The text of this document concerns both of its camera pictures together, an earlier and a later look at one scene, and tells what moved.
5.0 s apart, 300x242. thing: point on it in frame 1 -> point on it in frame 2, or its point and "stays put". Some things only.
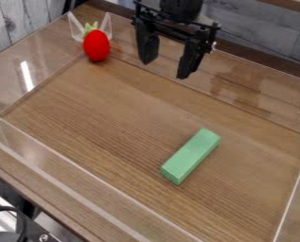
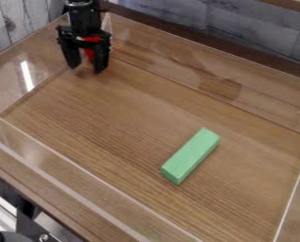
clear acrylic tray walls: x=151 y=157 stays put
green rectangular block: x=191 y=156 stays put
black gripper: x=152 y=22 -> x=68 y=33
